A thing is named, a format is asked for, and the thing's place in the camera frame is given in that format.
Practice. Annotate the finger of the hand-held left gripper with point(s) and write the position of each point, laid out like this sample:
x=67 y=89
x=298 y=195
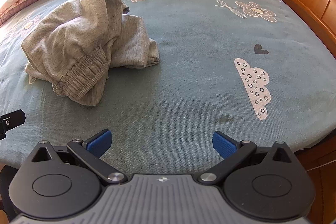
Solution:
x=13 y=119

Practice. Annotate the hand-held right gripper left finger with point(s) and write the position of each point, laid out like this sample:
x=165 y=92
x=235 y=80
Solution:
x=101 y=143

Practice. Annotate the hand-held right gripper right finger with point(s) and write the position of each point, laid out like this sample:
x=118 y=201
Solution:
x=223 y=144

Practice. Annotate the grey pants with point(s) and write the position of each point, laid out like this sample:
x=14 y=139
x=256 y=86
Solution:
x=78 y=37

